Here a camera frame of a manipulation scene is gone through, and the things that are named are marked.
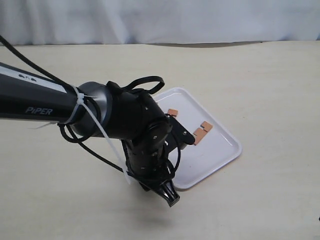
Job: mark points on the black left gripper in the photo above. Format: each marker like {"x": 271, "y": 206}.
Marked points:
{"x": 148, "y": 163}

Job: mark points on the small orange block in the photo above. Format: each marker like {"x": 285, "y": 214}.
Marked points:
{"x": 173, "y": 112}
{"x": 201, "y": 132}

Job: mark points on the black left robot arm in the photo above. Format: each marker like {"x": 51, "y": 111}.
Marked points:
{"x": 92, "y": 109}

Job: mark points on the white plastic tray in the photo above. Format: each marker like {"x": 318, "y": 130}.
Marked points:
{"x": 215, "y": 150}

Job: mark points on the white zip tie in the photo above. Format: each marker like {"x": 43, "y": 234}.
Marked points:
{"x": 68, "y": 134}

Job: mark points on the white backdrop curtain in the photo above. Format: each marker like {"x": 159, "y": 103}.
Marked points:
{"x": 59, "y": 22}

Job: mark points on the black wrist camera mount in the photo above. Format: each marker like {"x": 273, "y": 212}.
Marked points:
{"x": 179, "y": 137}

